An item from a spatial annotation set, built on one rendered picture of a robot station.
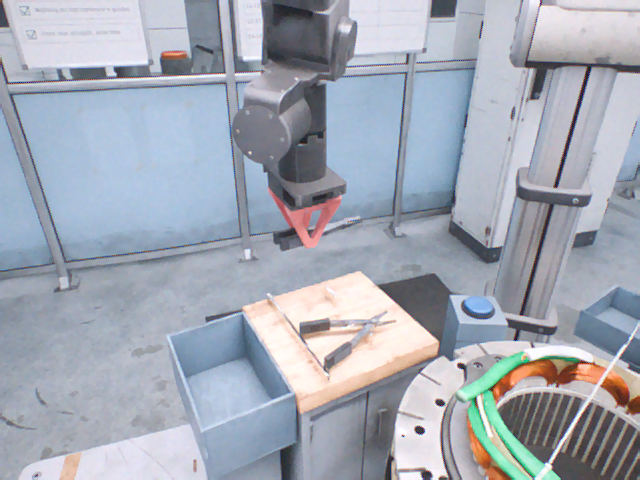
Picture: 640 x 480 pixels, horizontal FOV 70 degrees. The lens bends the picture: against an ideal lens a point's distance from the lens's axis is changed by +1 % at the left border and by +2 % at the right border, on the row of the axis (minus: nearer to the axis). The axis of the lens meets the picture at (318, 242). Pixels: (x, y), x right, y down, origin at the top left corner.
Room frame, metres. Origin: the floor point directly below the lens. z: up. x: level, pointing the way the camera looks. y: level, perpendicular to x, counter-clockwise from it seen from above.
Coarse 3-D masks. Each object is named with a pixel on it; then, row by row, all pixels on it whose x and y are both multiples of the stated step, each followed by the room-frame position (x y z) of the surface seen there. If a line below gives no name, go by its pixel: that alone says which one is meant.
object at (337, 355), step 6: (348, 342) 0.41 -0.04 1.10; (336, 348) 0.40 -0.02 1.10; (342, 348) 0.40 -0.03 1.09; (348, 348) 0.41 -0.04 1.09; (330, 354) 0.39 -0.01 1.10; (336, 354) 0.39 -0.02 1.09; (342, 354) 0.40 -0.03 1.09; (348, 354) 0.41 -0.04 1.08; (324, 360) 0.39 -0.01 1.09; (330, 360) 0.39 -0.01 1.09; (336, 360) 0.39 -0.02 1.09; (342, 360) 0.40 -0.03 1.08; (324, 366) 0.39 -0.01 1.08; (330, 366) 0.39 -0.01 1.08
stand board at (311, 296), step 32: (320, 288) 0.57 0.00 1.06; (352, 288) 0.57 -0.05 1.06; (256, 320) 0.49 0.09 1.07; (384, 320) 0.49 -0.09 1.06; (288, 352) 0.43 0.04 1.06; (320, 352) 0.43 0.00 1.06; (352, 352) 0.43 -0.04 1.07; (384, 352) 0.43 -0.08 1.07; (416, 352) 0.43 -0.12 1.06; (320, 384) 0.38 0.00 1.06; (352, 384) 0.39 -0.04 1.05
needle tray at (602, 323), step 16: (624, 288) 0.57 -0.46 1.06; (592, 304) 0.53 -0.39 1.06; (608, 304) 0.57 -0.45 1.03; (624, 304) 0.56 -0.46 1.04; (576, 320) 0.52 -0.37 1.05; (592, 320) 0.50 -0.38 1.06; (608, 320) 0.54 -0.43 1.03; (624, 320) 0.54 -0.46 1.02; (592, 336) 0.50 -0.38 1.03; (608, 336) 0.48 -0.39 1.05; (624, 336) 0.47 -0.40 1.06; (608, 352) 0.48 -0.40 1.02; (624, 352) 0.46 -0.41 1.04
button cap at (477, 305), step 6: (468, 300) 0.56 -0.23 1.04; (474, 300) 0.56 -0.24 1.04; (480, 300) 0.56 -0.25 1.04; (486, 300) 0.56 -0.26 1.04; (468, 306) 0.55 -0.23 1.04; (474, 306) 0.55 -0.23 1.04; (480, 306) 0.55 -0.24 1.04; (486, 306) 0.55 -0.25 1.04; (474, 312) 0.54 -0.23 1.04; (480, 312) 0.54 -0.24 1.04; (486, 312) 0.54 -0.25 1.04
